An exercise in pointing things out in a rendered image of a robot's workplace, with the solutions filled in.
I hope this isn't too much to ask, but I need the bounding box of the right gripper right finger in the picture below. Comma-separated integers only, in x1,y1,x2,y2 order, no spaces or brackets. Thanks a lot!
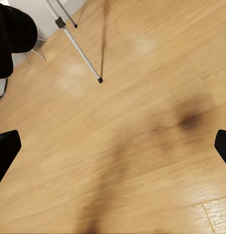
214,130,226,163

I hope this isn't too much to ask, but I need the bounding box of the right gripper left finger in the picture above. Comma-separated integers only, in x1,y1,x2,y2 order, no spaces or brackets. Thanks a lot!
0,130,21,182

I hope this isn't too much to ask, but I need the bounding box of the camera tripod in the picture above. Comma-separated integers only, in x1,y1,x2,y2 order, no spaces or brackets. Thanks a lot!
43,0,103,82

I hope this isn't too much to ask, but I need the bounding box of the digital camera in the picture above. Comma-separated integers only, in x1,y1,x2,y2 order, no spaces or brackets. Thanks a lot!
0,3,38,79

